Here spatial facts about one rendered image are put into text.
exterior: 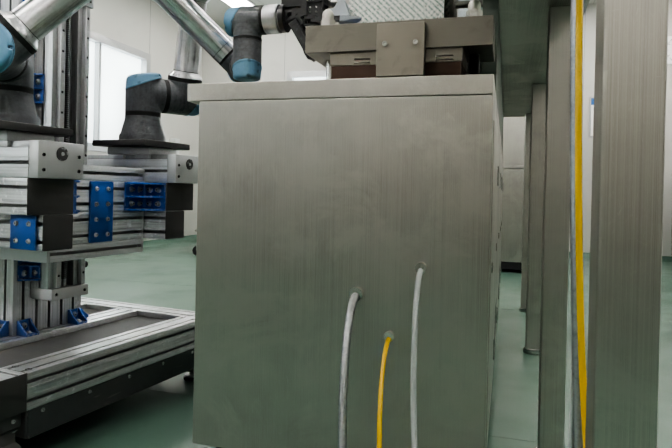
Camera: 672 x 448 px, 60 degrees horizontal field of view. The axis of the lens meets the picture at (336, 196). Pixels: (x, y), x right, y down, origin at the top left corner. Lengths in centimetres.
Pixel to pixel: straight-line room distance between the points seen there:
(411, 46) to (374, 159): 25
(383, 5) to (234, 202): 61
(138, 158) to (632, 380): 164
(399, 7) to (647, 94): 93
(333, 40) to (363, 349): 66
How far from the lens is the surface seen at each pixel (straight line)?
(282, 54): 772
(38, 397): 166
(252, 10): 159
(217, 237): 131
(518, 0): 156
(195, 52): 210
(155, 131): 203
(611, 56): 67
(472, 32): 127
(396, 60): 125
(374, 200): 119
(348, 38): 131
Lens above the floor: 67
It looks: level
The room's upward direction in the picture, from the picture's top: 1 degrees clockwise
